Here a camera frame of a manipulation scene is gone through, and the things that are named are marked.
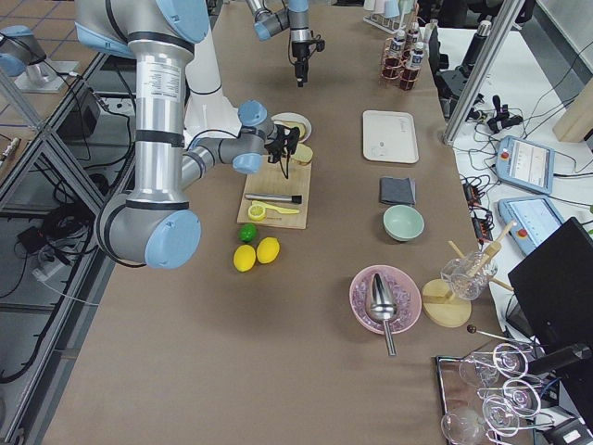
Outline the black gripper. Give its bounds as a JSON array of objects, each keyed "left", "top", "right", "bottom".
[
  {"left": 264, "top": 124, "right": 299, "bottom": 162},
  {"left": 290, "top": 31, "right": 325, "bottom": 87}
]

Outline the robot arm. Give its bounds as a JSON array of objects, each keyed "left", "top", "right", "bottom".
[
  {"left": 75, "top": 1, "right": 300, "bottom": 269},
  {"left": 246, "top": 0, "right": 325, "bottom": 87}
]

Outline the cream serving tray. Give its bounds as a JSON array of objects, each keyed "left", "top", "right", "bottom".
[{"left": 362, "top": 110, "right": 419, "bottom": 164}]

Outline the glass tray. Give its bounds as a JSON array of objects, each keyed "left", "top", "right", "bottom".
[{"left": 434, "top": 356, "right": 484, "bottom": 421}]

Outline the white plate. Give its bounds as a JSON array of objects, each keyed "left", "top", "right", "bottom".
[{"left": 271, "top": 112, "right": 312, "bottom": 142}]

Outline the wooden cutting board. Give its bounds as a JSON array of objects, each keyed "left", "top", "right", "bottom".
[{"left": 236, "top": 157, "right": 312, "bottom": 229}]

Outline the lemon half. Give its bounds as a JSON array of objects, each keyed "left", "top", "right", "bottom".
[{"left": 247, "top": 204, "right": 266, "bottom": 222}]

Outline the drink bottle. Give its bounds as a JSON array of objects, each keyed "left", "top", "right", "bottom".
[
  {"left": 407, "top": 42, "right": 424, "bottom": 81},
  {"left": 406, "top": 21, "right": 420, "bottom": 48},
  {"left": 385, "top": 29, "right": 406, "bottom": 68}
]

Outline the green lime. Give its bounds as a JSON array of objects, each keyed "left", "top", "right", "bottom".
[{"left": 239, "top": 222, "right": 258, "bottom": 244}]

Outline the pink cup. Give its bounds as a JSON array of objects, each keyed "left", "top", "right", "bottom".
[{"left": 372, "top": 0, "right": 385, "bottom": 15}]

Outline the white cup rack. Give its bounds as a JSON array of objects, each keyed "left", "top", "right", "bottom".
[{"left": 363, "top": 0, "right": 417, "bottom": 34}]

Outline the blue cup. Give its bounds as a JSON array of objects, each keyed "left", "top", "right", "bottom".
[{"left": 383, "top": 0, "right": 400, "bottom": 19}]

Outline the grey folded cloth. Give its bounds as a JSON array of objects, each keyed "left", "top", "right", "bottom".
[{"left": 379, "top": 176, "right": 416, "bottom": 206}]

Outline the green bowl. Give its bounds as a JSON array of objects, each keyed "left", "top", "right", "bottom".
[{"left": 383, "top": 205, "right": 425, "bottom": 242}]

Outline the black thermos bottle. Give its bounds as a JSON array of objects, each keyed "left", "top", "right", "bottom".
[{"left": 460, "top": 19, "right": 492, "bottom": 77}]

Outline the steel scoop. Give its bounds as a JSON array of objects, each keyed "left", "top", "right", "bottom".
[{"left": 365, "top": 273, "right": 397, "bottom": 357}]

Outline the pink bowl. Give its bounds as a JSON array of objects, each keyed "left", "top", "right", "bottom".
[{"left": 349, "top": 265, "right": 422, "bottom": 335}]

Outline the glass mug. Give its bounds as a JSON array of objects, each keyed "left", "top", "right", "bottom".
[{"left": 440, "top": 251, "right": 498, "bottom": 301}]

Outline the wooden mug tree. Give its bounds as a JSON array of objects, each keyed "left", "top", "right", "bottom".
[{"left": 422, "top": 221, "right": 516, "bottom": 328}]

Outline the blue teach pendant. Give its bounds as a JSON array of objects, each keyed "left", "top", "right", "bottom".
[
  {"left": 498, "top": 196, "right": 564, "bottom": 255},
  {"left": 495, "top": 136, "right": 555, "bottom": 195}
]

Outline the wine glass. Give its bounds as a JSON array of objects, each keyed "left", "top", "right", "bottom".
[
  {"left": 440, "top": 395, "right": 521, "bottom": 444},
  {"left": 459, "top": 343, "right": 528, "bottom": 388},
  {"left": 477, "top": 378, "right": 541, "bottom": 418}
]

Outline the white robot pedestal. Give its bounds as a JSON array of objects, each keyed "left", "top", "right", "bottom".
[{"left": 183, "top": 1, "right": 241, "bottom": 148}]

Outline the copper wire bottle rack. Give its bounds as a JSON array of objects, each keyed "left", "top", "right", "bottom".
[{"left": 379, "top": 5, "right": 419, "bottom": 91}]

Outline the black camera stand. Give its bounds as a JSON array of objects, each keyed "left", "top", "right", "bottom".
[{"left": 427, "top": 22, "right": 466, "bottom": 119}]

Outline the aluminium frame post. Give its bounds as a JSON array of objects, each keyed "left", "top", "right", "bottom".
[{"left": 443, "top": 0, "right": 524, "bottom": 146}]

